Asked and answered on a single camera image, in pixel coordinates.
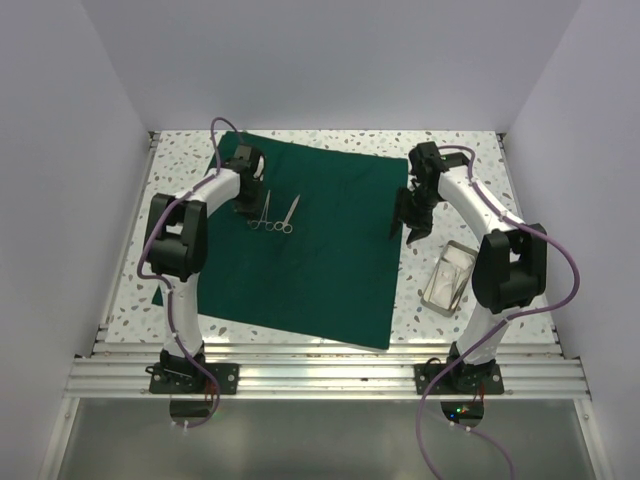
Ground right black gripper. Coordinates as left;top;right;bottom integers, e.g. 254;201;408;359
390;186;443;244

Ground steel hemostat clamp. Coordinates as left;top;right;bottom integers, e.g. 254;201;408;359
248;190;274;231

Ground thin steel tweezers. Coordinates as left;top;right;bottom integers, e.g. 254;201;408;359
438;264;460;297

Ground curved steel tweezers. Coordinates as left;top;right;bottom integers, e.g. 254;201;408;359
451;269;471;303

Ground short steel tweezers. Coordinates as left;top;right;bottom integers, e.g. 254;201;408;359
448;281;467;310

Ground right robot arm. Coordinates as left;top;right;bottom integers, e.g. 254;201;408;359
390;142;547;395

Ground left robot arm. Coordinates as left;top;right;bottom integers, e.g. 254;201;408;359
138;143;266;393

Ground steel surgical scissors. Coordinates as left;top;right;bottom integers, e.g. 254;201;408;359
274;195;300;234

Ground green surgical cloth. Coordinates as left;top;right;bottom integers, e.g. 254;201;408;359
151;131;409;352

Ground metal instrument tray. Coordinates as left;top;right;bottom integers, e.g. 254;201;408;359
421;241;477;317

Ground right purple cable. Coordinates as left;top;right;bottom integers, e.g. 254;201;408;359
414;144;581;480

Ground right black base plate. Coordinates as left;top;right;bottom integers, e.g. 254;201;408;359
414;357;504;429

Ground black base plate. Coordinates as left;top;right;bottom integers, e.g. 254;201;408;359
414;357;504;429
145;363;240;422

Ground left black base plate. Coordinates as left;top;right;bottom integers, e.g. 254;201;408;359
145;363;240;422

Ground aluminium rail frame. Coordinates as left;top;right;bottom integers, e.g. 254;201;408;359
37;130;640;480

